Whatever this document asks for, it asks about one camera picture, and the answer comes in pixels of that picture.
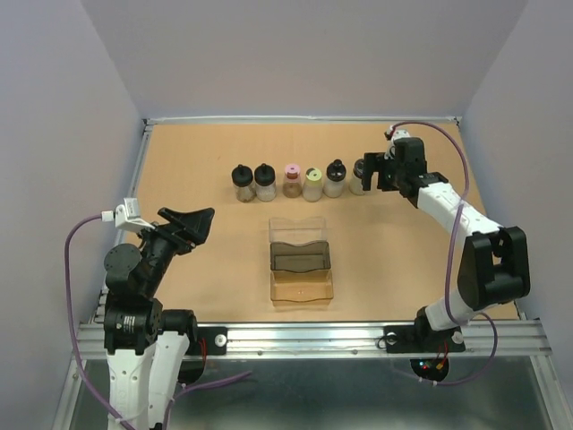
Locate pink-lid spice bottle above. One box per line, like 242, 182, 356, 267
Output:
282, 163, 303, 198

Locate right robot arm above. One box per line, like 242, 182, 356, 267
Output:
362, 137, 531, 354

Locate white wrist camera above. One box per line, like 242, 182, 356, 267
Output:
384, 125, 410, 150
115, 197, 154, 233

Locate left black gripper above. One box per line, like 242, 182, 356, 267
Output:
133, 203, 215, 292

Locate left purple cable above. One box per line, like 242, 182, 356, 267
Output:
64, 213, 254, 422

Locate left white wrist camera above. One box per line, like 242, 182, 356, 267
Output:
115, 197, 154, 233

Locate amber plastic tray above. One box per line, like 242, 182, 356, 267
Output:
269, 269, 334, 306

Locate green-lid spice bottle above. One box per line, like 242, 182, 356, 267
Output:
303, 168, 322, 202

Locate glossy black-lid jar white powder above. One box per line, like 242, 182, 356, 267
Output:
323, 159, 346, 198

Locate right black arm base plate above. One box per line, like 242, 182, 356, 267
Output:
383, 324, 466, 354

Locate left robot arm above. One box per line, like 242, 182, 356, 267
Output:
102, 198, 215, 429

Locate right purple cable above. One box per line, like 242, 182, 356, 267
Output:
393, 120, 500, 387

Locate black-lid jar brown spice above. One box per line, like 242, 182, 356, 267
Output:
231, 164, 256, 202

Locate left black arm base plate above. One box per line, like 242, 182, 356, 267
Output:
185, 325, 229, 357

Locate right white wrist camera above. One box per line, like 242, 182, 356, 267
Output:
384, 125, 410, 150

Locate purple cable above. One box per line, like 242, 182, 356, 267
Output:
393, 120, 500, 387
64, 213, 254, 422

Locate black-lid jar white beads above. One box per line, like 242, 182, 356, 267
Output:
254, 163, 277, 202

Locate taped black-lid jar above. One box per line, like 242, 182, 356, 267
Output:
348, 159, 365, 196

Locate smoky grey plastic tray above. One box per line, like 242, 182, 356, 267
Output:
269, 241, 331, 273

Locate clear plastic tray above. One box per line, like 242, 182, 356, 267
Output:
269, 217, 328, 245

